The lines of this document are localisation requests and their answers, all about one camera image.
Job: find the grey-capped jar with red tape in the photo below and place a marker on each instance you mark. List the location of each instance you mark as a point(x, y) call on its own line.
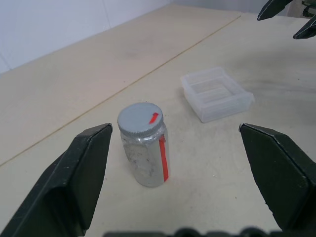
point(145, 160)

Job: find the clear plastic tray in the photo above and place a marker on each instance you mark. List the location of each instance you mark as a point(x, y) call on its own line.
point(214, 95)

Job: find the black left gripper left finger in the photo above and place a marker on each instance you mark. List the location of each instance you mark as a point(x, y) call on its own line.
point(66, 182)

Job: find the grey plastic jar lid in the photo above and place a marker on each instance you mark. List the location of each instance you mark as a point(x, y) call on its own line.
point(138, 118)

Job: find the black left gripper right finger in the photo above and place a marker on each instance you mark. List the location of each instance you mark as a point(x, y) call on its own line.
point(284, 177)

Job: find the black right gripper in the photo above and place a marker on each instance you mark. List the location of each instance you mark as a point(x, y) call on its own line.
point(310, 8)

